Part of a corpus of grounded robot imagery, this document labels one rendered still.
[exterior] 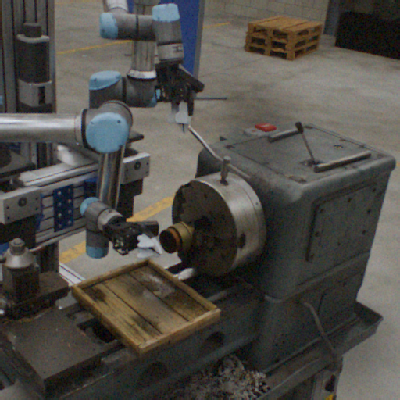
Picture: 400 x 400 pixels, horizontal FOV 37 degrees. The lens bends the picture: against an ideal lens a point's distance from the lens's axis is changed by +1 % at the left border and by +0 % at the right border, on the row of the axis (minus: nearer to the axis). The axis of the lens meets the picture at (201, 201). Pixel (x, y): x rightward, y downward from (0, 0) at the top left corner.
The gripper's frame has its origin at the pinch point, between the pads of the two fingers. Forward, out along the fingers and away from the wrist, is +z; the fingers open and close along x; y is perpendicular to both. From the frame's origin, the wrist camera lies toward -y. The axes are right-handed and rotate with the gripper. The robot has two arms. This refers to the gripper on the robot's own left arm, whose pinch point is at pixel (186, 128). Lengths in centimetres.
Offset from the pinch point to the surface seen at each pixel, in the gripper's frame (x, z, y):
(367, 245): 13, 56, -70
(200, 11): -357, -77, -335
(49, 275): -13, 34, 46
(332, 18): -575, -80, -867
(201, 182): 1.8, 17.0, -1.7
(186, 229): 2.9, 29.3, 7.4
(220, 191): 9.4, 19.5, -2.3
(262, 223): 15.4, 31.2, -12.2
